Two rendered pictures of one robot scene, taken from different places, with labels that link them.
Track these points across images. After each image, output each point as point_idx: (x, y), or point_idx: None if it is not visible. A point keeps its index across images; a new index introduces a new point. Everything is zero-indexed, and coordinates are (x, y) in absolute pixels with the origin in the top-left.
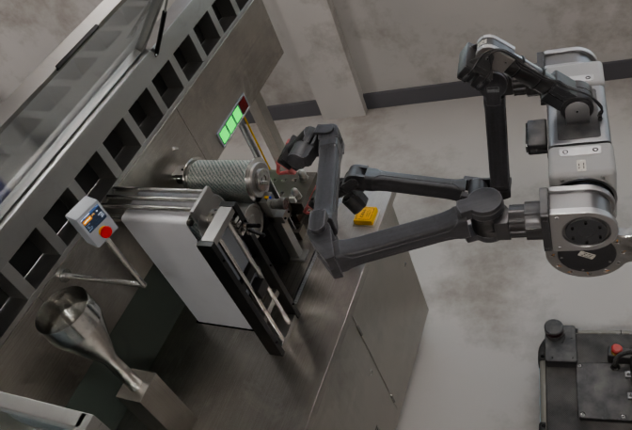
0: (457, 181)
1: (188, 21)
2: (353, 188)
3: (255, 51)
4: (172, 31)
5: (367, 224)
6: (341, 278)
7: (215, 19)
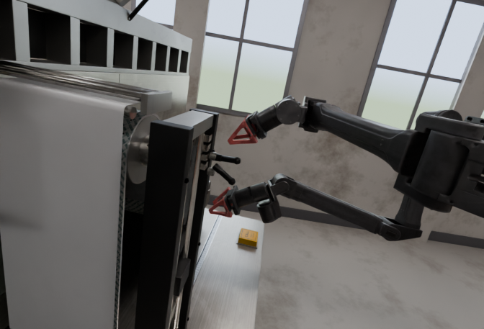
0: (370, 212)
1: (157, 34)
2: (281, 191)
3: (175, 103)
4: (146, 23)
5: (251, 245)
6: (235, 295)
7: (168, 57)
